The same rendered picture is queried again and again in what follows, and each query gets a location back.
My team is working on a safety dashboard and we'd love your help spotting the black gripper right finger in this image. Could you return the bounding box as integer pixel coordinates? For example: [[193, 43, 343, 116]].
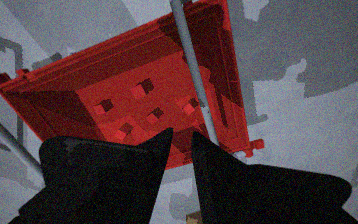
[[191, 131, 352, 224]]

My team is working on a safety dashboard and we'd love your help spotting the tan rectangular block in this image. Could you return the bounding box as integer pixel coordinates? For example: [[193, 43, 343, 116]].
[[186, 210, 203, 224]]

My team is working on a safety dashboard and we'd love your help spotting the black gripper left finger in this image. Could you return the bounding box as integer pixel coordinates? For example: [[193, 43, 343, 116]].
[[39, 127, 173, 224]]

